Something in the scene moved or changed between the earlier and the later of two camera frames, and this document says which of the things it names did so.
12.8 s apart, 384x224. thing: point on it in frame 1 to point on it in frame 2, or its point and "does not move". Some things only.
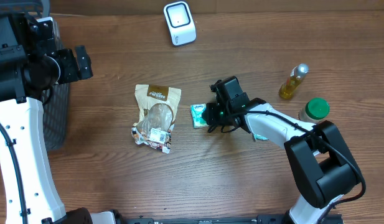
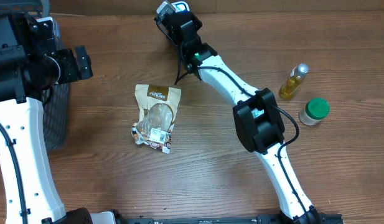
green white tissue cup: [315, 110] does not move
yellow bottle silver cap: [299, 71] does not move
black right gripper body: [211, 112] to [178, 19]
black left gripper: [73, 72] does not move
